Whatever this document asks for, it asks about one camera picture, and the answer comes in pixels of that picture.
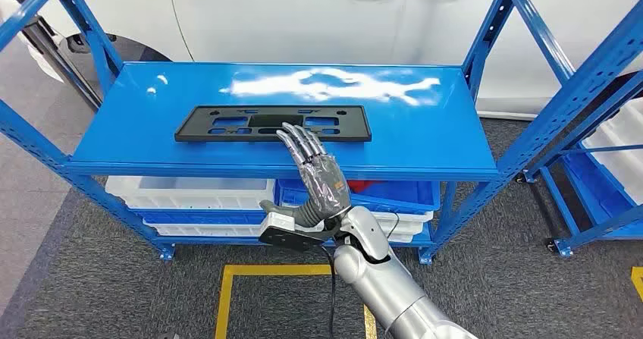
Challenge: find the black plastic plate frame part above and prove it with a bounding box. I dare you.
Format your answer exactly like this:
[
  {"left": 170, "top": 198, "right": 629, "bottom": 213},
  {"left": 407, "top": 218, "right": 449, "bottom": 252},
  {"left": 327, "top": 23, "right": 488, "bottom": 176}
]
[{"left": 174, "top": 105, "right": 373, "bottom": 143}]

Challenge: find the blue metal shelf rack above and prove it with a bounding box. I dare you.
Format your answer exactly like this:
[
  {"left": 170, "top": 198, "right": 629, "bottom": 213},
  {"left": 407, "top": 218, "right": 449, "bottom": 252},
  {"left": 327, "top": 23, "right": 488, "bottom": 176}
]
[{"left": 0, "top": 0, "right": 643, "bottom": 266}]

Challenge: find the blue shelf rack with casters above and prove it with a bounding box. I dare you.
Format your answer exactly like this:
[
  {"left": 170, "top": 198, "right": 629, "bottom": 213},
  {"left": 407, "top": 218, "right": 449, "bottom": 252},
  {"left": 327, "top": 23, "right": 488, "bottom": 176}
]
[{"left": 516, "top": 70, "right": 643, "bottom": 259}]

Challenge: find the red item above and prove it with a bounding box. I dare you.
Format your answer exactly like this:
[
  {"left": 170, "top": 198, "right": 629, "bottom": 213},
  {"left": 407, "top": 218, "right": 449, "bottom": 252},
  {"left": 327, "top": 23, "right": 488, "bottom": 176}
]
[{"left": 347, "top": 180, "right": 383, "bottom": 194}]

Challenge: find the blue plastic bin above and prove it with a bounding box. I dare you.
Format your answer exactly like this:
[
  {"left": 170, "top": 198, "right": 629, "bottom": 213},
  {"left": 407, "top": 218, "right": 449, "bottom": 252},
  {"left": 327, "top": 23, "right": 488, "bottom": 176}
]
[{"left": 274, "top": 178, "right": 442, "bottom": 215}]

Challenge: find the white plastic bin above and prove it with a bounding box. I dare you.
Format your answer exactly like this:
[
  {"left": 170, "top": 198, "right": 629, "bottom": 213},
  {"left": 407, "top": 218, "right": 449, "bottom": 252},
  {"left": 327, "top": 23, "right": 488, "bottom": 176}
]
[
  {"left": 104, "top": 175, "right": 276, "bottom": 211},
  {"left": 369, "top": 209, "right": 434, "bottom": 243},
  {"left": 142, "top": 219, "right": 267, "bottom": 239},
  {"left": 582, "top": 98, "right": 643, "bottom": 205}
]

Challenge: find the white car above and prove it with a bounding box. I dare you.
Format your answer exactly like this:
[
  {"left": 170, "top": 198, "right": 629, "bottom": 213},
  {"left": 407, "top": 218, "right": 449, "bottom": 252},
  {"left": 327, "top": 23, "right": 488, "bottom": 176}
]
[{"left": 0, "top": 0, "right": 643, "bottom": 121}]

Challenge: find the grey metal pole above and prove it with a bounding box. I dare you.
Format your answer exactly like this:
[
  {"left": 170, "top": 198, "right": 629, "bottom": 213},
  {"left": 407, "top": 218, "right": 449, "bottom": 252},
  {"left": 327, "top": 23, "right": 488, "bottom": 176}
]
[{"left": 20, "top": 14, "right": 104, "bottom": 112}]

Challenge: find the yellow floor tape strip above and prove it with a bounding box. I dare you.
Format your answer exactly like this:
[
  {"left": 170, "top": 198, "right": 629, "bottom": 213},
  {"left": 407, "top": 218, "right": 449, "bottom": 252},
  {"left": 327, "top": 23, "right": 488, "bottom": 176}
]
[{"left": 630, "top": 266, "right": 643, "bottom": 303}]

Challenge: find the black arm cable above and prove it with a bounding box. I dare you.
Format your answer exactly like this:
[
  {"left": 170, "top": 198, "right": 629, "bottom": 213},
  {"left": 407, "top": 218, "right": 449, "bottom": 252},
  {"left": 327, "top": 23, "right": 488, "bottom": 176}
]
[{"left": 319, "top": 245, "right": 338, "bottom": 339}]

